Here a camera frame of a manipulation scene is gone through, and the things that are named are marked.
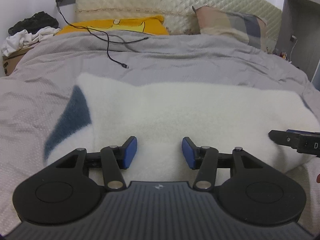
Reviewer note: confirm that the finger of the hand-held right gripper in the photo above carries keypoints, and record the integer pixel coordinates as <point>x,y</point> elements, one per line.
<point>307,132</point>
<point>282,137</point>

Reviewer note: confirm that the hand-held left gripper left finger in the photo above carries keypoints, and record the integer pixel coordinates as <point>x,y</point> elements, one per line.
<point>130,152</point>

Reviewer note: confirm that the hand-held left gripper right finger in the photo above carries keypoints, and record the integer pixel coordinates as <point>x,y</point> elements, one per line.
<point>188,152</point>

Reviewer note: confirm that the white navy fleece garment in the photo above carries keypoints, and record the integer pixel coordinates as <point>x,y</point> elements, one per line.
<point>187,110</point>

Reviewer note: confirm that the white clothes pile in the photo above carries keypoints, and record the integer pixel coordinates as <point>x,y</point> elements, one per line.
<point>22,40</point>

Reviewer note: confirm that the black clothes pile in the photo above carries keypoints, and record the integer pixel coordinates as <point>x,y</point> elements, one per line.
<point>32,22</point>

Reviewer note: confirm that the person's right hand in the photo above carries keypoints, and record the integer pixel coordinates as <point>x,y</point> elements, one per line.
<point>318,178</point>

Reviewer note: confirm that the cluster of small bottles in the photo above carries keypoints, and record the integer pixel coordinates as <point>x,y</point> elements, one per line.
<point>281,54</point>

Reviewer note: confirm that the grey bed blanket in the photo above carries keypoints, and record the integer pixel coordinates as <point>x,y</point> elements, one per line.
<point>175,55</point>

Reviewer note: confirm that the grey built-in cabinet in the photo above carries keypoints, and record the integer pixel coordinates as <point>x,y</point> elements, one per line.
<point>302,25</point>

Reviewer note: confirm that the plaid pillow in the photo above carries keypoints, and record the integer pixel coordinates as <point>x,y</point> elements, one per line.
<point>225,25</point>

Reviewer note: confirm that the yellow pillow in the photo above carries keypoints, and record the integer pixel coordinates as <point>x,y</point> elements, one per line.
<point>100,26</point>

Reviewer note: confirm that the cardboard box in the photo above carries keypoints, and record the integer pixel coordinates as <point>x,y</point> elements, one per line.
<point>13,60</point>

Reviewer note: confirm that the white wall charger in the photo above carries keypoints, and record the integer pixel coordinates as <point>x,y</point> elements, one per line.
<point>293,38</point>

